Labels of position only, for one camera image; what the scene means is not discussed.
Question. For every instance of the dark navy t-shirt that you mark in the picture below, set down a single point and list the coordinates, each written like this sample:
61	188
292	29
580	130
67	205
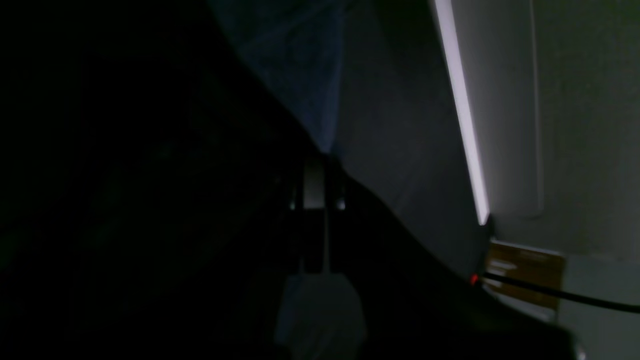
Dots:
296	48

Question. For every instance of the brown cardboard box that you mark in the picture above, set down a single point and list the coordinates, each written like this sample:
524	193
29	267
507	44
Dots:
532	265

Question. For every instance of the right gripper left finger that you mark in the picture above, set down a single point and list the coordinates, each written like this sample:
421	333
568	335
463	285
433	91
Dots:
295	223

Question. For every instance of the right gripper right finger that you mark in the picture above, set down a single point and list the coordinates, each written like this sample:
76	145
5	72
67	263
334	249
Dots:
335	201

